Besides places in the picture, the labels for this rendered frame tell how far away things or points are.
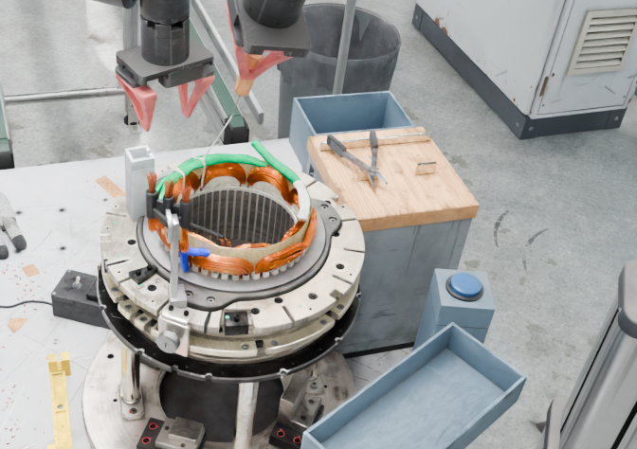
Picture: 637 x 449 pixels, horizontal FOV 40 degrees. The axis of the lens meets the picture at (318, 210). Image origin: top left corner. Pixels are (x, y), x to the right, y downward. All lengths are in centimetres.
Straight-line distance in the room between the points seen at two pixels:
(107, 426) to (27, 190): 57
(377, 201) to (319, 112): 27
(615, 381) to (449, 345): 19
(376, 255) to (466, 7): 259
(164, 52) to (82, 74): 249
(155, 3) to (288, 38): 23
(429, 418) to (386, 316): 36
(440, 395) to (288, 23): 45
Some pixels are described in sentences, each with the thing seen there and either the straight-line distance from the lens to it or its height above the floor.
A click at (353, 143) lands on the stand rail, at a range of 129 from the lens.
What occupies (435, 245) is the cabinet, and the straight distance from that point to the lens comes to 126.
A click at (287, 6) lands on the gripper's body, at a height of 143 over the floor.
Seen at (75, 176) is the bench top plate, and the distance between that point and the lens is 168.
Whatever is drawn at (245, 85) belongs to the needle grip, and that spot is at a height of 131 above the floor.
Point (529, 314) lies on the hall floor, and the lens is 271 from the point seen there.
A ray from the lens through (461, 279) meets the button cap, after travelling 114.
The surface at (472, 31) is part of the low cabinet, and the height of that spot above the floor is 22.
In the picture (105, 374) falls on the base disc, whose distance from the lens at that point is 130.
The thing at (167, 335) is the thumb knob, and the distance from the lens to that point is 95.
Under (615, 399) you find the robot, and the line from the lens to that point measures 105.
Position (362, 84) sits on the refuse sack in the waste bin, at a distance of 265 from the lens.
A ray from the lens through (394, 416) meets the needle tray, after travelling 99.
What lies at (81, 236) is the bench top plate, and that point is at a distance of 155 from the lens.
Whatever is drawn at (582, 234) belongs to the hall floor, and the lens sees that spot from 309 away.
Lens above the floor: 178
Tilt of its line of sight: 38 degrees down
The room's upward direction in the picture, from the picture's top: 9 degrees clockwise
